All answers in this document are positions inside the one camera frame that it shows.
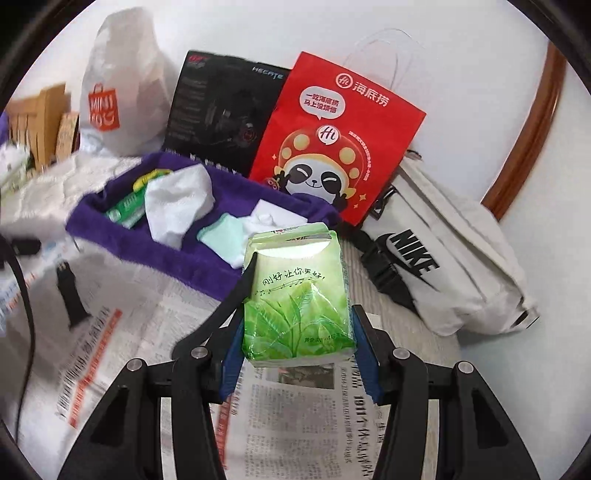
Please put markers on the light green tissue pack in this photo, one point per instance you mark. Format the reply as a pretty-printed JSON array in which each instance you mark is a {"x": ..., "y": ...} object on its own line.
[{"x": 295, "y": 314}]

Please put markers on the white glove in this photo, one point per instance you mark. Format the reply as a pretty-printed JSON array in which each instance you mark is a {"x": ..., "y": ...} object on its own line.
[{"x": 175, "y": 207}]

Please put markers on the white plastic shopping bag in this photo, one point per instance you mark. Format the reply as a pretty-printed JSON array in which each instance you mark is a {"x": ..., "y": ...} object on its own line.
[{"x": 134, "y": 55}]

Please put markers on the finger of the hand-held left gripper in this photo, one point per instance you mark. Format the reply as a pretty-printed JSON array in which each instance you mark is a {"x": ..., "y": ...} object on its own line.
[
  {"x": 71, "y": 300},
  {"x": 25, "y": 247}
]

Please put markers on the black product box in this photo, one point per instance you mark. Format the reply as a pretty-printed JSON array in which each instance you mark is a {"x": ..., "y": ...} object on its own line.
[{"x": 198, "y": 115}]

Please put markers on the dark green wipes packet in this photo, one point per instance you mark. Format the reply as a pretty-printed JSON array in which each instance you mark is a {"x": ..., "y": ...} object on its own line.
[{"x": 124, "y": 210}]

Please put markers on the wooden headboard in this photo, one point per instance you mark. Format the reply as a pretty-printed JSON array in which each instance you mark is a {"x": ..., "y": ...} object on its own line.
[{"x": 531, "y": 138}]

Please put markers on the purple towel tray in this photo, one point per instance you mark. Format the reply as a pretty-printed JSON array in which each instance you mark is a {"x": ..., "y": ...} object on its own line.
[{"x": 194, "y": 263}]

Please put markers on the white waist bag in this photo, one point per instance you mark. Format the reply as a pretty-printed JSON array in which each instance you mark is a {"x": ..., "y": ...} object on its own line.
[{"x": 471, "y": 258}]

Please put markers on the mint green cloth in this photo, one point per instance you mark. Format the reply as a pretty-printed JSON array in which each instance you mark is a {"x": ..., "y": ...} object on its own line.
[{"x": 221, "y": 240}]

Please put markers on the yellow black pouch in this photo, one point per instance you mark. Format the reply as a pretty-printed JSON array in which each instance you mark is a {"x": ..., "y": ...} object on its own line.
[{"x": 147, "y": 177}]

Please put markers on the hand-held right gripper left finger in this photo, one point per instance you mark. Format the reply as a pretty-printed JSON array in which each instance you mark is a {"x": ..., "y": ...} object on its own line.
[{"x": 233, "y": 360}]

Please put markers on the newspaper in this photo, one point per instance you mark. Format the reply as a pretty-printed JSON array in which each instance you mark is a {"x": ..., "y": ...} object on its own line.
[{"x": 138, "y": 323}]

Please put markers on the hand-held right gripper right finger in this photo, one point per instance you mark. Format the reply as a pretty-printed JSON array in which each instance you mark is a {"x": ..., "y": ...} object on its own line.
[{"x": 367, "y": 360}]

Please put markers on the red panda paper bag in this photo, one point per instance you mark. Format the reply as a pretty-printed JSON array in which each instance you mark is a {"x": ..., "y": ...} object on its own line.
[{"x": 323, "y": 92}]

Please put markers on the brown cardboard box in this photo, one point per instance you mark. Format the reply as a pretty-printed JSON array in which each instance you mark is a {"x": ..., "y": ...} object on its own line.
[{"x": 46, "y": 120}]

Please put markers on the white sponge block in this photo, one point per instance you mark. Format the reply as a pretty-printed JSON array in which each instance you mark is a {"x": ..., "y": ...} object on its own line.
[{"x": 272, "y": 212}]

